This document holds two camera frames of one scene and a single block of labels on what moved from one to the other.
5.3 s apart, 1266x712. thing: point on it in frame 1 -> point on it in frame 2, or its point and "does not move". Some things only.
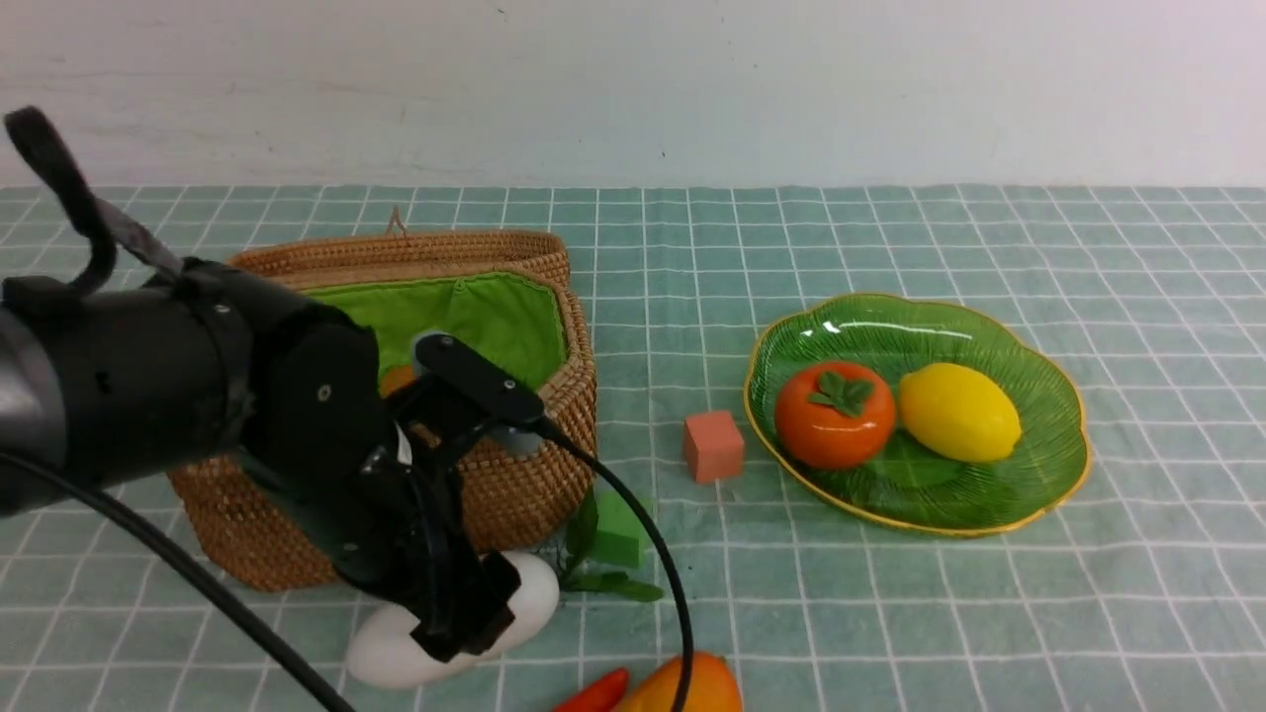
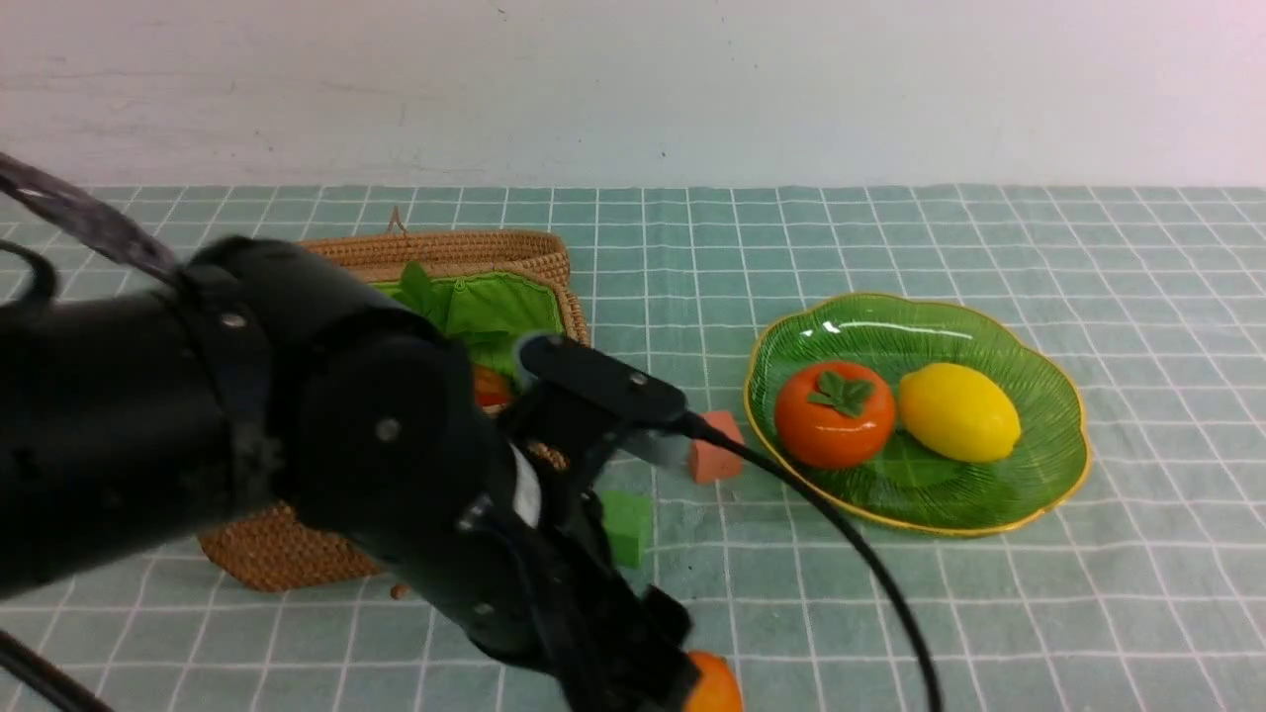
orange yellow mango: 711,687 does not move
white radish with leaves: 384,654 -> 478,311
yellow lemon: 959,412 does not move
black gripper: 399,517 -> 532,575
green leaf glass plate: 908,489 does not move
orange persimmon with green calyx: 834,415 does not move
